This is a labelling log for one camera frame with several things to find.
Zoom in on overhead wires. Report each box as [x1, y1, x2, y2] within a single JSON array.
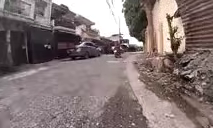
[[105, 0, 122, 28]]

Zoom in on motorcycle rider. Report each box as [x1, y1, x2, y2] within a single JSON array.
[[113, 43, 123, 59]]

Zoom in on corrugated metal wall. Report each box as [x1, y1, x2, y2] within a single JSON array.
[[174, 0, 213, 51]]

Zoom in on pale concrete wall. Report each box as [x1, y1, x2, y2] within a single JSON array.
[[142, 0, 187, 56]]

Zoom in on grey car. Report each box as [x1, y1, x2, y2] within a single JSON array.
[[66, 40, 102, 61]]

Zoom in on small thin plant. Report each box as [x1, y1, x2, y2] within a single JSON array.
[[165, 13, 184, 56]]

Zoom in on grey asphalt road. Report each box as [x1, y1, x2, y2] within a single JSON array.
[[0, 52, 150, 128]]

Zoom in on concrete kerb strip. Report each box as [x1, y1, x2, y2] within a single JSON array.
[[124, 53, 208, 128]]

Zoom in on green tree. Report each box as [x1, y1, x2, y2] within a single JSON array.
[[122, 0, 149, 44]]

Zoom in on rubble heap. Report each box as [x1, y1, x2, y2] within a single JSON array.
[[135, 49, 213, 111]]

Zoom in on row of multi-storey buildings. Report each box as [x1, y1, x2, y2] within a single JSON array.
[[0, 0, 102, 68]]

